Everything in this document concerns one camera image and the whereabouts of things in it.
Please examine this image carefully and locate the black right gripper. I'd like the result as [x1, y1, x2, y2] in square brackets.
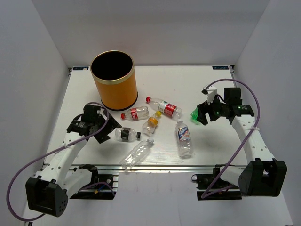
[197, 93, 229, 125]

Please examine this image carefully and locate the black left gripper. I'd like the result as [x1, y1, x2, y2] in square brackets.
[94, 109, 122, 143]

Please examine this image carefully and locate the green plastic bottle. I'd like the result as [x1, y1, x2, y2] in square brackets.
[190, 109, 199, 124]

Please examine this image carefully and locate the black cap black label bottle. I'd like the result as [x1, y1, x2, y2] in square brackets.
[115, 127, 141, 142]

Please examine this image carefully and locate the clear unlabelled plastic bottle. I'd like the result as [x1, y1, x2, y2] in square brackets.
[120, 138, 154, 171]

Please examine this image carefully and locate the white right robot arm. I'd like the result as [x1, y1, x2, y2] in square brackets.
[196, 86, 287, 198]

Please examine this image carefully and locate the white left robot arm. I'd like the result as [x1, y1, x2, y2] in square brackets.
[25, 102, 121, 217]

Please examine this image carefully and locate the orange cylindrical bin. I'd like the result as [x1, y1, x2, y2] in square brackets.
[90, 50, 138, 111]

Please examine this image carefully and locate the red cap cola bottle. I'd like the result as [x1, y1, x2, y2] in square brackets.
[120, 106, 149, 121]

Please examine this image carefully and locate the yellow cap orange label bottle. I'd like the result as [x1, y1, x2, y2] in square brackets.
[142, 111, 161, 137]

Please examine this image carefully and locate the red label water bottle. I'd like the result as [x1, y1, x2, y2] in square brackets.
[146, 97, 182, 120]

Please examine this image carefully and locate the blue label water bottle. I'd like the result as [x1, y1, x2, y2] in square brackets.
[175, 119, 193, 159]

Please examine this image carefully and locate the blue logo sticker right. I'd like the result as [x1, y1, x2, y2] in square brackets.
[212, 65, 229, 70]

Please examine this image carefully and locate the blue logo sticker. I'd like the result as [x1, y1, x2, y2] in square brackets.
[212, 65, 229, 70]
[72, 66, 89, 71]

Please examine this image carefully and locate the blue logo sticker left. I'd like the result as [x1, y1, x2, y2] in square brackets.
[72, 66, 89, 71]

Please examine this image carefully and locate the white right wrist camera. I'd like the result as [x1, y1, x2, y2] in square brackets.
[202, 85, 218, 104]

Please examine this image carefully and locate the aluminium table edge rail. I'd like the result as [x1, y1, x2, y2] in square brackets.
[41, 163, 238, 174]

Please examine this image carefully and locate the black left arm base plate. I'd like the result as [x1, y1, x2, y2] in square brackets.
[71, 174, 118, 200]

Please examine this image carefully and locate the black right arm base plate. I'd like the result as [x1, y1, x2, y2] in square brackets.
[191, 174, 242, 201]

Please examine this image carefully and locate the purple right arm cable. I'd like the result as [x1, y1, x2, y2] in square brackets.
[201, 78, 260, 199]

